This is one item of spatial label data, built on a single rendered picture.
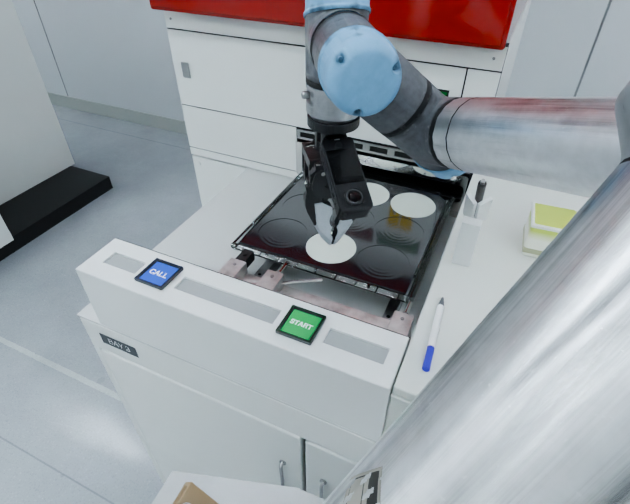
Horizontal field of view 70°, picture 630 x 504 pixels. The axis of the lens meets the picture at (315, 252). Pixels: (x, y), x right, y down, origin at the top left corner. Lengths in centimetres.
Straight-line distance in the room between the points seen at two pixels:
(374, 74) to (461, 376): 34
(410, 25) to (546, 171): 61
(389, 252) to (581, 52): 181
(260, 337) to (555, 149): 44
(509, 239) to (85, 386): 158
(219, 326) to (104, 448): 115
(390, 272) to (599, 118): 54
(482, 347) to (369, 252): 73
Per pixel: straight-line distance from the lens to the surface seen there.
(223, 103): 128
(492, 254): 83
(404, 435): 18
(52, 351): 213
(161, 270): 78
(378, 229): 94
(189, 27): 127
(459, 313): 70
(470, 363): 16
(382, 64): 45
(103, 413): 185
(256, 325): 67
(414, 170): 110
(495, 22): 93
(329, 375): 63
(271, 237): 92
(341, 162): 60
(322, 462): 86
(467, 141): 45
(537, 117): 41
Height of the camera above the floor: 146
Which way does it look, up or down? 40 degrees down
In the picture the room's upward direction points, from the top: straight up
